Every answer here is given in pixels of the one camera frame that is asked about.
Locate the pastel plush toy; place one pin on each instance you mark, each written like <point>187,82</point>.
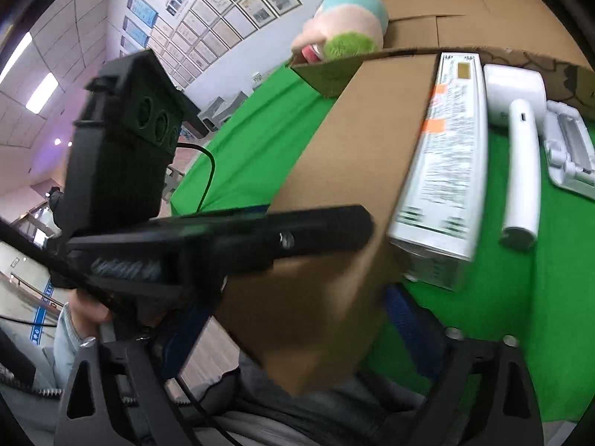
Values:
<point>344,14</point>

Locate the rows of framed wall pictures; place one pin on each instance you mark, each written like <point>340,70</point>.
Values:
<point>209,18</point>

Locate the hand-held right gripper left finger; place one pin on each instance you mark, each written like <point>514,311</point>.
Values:
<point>186,337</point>

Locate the white hair dryer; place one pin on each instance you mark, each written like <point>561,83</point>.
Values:
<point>523,172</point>

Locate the person's left forearm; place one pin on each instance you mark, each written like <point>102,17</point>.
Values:
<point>62,344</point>

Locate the ceiling light panel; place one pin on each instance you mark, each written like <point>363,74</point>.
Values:
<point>42,93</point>
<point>16,58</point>

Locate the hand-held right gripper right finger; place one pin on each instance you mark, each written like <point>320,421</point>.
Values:
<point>404,320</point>

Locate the white folding phone stand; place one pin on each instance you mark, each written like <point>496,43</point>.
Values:
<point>571,148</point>

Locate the long white carton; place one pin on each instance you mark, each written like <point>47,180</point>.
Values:
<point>441,162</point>

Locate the brown cardboard box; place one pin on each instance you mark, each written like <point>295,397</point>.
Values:
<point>348,148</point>

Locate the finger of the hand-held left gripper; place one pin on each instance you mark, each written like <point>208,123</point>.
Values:
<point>316,230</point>

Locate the person's grey clothing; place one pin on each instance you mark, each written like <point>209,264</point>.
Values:
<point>302,418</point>

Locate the grey chair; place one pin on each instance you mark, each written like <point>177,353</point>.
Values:
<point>173,181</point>

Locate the person's left hand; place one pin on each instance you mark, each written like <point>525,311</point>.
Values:
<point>86,311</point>

